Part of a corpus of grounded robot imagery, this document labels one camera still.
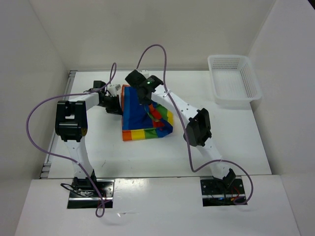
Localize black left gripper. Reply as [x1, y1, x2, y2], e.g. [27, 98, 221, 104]
[98, 94, 124, 116]

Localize rainbow striped shorts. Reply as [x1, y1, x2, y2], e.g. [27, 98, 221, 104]
[121, 85, 174, 142]

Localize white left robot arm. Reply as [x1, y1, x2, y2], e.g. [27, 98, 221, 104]
[55, 81, 123, 197]

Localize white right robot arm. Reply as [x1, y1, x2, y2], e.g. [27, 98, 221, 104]
[125, 70, 236, 193]

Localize white plastic basket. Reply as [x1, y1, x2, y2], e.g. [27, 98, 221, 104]
[208, 55, 262, 107]

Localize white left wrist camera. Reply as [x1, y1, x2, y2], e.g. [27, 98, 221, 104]
[107, 84, 121, 96]

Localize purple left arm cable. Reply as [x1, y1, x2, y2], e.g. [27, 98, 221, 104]
[26, 62, 117, 218]

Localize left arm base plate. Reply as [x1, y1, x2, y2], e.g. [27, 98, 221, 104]
[62, 179, 115, 209]

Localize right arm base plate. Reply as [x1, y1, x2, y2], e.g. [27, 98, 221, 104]
[200, 177, 247, 207]

